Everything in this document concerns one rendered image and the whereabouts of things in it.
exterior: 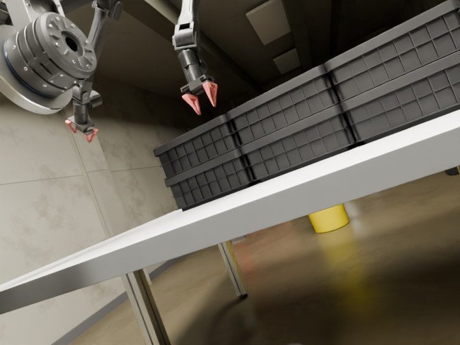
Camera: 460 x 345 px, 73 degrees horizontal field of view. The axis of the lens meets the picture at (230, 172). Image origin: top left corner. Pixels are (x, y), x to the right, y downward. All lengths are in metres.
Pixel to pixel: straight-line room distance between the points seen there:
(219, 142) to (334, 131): 0.33
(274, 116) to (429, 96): 0.37
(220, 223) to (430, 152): 0.26
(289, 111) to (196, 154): 0.32
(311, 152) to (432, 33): 0.38
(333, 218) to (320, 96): 2.19
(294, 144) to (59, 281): 0.62
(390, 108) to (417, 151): 0.45
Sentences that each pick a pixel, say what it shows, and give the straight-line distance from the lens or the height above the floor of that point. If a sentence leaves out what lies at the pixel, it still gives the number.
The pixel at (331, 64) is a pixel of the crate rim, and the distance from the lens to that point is 0.86.
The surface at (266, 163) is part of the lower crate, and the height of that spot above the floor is 0.75.
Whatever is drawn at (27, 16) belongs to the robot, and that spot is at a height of 1.19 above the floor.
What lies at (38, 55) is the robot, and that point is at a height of 1.10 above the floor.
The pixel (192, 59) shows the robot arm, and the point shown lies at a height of 1.15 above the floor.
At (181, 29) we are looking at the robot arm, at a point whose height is 1.26.
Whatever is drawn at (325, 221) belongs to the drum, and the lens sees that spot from 2.97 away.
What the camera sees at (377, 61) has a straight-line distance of 0.86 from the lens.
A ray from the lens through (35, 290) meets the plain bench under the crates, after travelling 0.65.
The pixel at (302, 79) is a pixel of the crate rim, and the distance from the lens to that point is 0.86.
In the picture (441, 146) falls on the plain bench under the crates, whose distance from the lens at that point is 0.41.
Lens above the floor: 0.73
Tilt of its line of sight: 2 degrees up
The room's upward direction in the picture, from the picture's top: 21 degrees counter-clockwise
